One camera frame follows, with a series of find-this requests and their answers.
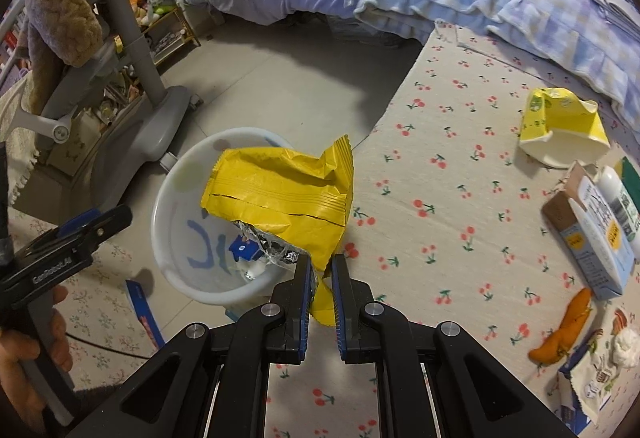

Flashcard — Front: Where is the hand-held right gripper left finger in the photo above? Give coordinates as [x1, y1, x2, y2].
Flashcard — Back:
[65, 254, 321, 438]

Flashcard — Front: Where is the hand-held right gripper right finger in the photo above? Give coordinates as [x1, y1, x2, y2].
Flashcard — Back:
[330, 254, 576, 438]

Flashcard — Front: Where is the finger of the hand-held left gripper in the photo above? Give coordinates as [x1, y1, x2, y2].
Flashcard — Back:
[22, 209, 102, 258]
[87, 204, 134, 246]

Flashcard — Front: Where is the white plastic bin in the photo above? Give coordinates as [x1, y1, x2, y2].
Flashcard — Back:
[150, 128, 302, 306]

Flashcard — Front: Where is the yellow snack bag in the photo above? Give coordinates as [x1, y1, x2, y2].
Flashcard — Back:
[200, 134, 355, 329]

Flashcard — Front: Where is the light blue carton box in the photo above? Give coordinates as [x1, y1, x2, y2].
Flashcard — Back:
[542, 161, 637, 301]

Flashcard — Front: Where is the crushed yellow paper cup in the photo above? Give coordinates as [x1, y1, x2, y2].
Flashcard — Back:
[518, 87, 612, 169]

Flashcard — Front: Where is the white plastic bottle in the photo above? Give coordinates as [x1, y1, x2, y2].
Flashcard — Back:
[595, 165, 640, 264]

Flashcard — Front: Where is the green yellow sponge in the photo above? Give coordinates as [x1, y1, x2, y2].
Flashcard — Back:
[620, 157, 640, 191]

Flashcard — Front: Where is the person's left hand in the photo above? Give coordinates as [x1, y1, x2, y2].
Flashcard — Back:
[0, 287, 72, 421]

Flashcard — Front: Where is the small blue white carton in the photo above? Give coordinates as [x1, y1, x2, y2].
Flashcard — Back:
[227, 238, 268, 281]

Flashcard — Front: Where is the cream fringed cloth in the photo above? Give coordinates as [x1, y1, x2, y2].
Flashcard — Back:
[0, 78, 42, 210]

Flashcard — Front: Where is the flat blue packet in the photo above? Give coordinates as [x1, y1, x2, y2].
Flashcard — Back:
[125, 279, 166, 349]

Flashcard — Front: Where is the wooden shelf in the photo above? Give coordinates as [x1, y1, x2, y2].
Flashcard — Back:
[115, 5, 202, 69]

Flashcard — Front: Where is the pile of plush toys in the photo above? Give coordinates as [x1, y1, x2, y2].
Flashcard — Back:
[127, 0, 179, 26]

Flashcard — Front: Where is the white printed snack packet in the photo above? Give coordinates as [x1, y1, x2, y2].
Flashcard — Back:
[557, 310, 640, 425]

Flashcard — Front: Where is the crumpled white tissue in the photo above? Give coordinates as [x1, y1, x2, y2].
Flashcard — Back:
[607, 328, 639, 364]

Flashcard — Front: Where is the black cable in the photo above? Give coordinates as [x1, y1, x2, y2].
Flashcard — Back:
[65, 330, 151, 362]

